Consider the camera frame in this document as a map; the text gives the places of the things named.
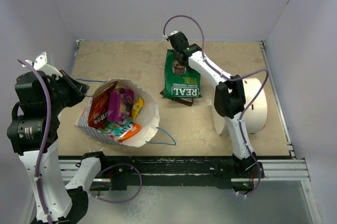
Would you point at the yellow M&M's bag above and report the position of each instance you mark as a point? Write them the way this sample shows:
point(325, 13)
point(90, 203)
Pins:
point(137, 106)

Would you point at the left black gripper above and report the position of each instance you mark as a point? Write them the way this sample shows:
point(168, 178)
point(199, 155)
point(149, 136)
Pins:
point(80, 89)

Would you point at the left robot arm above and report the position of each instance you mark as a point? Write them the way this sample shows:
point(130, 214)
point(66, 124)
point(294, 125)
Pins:
point(33, 135)

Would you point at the orange Fox's candy bag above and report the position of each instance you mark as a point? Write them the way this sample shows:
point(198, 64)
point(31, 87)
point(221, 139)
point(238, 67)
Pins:
point(129, 131)

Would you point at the blue checkered paper bag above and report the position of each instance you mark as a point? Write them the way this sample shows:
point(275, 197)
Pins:
point(148, 117)

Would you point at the teal Fox's candy bag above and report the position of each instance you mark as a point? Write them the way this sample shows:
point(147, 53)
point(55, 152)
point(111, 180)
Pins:
point(115, 128)

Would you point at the green Real crisps bag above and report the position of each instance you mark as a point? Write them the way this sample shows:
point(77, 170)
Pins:
point(180, 81)

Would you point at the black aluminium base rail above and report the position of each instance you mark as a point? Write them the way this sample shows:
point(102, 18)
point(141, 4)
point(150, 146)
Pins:
point(216, 171)

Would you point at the red Doritos bag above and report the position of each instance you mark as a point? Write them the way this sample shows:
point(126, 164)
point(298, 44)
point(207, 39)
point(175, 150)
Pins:
point(99, 108)

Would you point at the purple candy bag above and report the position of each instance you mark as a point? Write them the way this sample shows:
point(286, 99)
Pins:
point(120, 104)

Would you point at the white cylindrical container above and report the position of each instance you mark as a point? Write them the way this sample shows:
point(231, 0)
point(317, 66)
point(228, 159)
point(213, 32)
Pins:
point(255, 116)

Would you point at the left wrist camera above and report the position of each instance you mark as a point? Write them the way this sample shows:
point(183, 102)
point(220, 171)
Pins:
point(45, 63)

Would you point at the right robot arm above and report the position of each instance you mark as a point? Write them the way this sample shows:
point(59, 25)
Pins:
point(229, 97)

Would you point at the brown snack packet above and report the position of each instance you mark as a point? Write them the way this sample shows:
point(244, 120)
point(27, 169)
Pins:
point(184, 101)

